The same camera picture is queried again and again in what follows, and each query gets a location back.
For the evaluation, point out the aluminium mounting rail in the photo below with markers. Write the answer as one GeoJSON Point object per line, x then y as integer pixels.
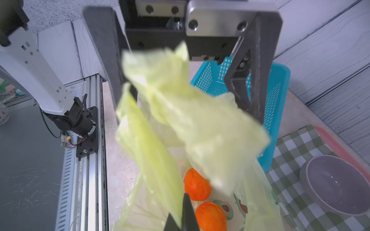
{"type": "Point", "coordinates": [83, 198]}

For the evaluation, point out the pink tray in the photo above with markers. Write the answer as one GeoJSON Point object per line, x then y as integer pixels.
{"type": "Point", "coordinates": [341, 152]}

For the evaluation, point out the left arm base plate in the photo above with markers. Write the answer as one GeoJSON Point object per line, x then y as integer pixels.
{"type": "Point", "coordinates": [88, 143]}

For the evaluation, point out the yellow-green plastic bag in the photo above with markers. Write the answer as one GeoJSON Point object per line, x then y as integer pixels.
{"type": "Point", "coordinates": [166, 124]}

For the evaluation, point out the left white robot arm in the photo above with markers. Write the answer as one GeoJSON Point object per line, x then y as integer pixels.
{"type": "Point", "coordinates": [21, 58]}

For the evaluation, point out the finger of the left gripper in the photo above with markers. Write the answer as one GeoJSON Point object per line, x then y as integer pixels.
{"type": "Point", "coordinates": [248, 74]}
{"type": "Point", "coordinates": [108, 31]}

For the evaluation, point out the green checkered cloth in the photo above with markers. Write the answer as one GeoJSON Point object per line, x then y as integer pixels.
{"type": "Point", "coordinates": [300, 211]}

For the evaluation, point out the orange fruit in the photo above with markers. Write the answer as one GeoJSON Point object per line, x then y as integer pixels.
{"type": "Point", "coordinates": [211, 217]}
{"type": "Point", "coordinates": [197, 187]}

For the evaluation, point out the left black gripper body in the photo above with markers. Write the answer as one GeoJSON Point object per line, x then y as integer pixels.
{"type": "Point", "coordinates": [210, 29]}

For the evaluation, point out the lilac bowl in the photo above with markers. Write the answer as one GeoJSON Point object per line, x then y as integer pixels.
{"type": "Point", "coordinates": [336, 185]}

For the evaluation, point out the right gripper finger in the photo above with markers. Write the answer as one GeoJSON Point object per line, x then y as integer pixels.
{"type": "Point", "coordinates": [188, 222]}

